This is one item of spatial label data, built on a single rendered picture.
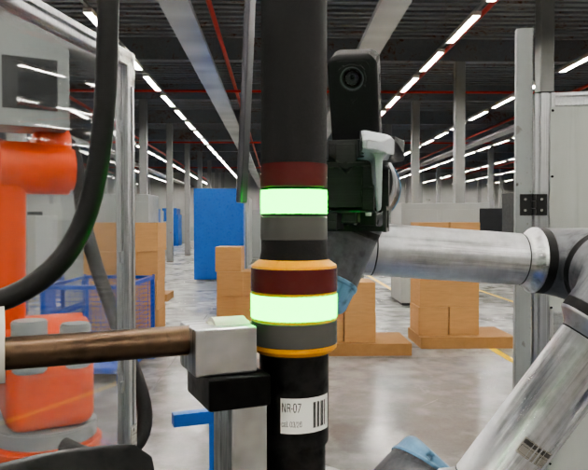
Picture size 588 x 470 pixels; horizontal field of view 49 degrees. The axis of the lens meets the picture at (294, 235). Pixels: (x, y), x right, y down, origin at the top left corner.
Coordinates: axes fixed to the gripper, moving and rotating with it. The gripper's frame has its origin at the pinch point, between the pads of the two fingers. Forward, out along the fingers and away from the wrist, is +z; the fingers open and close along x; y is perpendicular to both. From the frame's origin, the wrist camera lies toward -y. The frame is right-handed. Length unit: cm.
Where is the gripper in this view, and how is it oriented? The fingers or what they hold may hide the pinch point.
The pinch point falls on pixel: (331, 137)
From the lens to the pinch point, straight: 48.2
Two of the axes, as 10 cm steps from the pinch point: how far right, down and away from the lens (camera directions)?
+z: -2.0, 0.2, -9.8
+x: -9.8, 0.0, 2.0
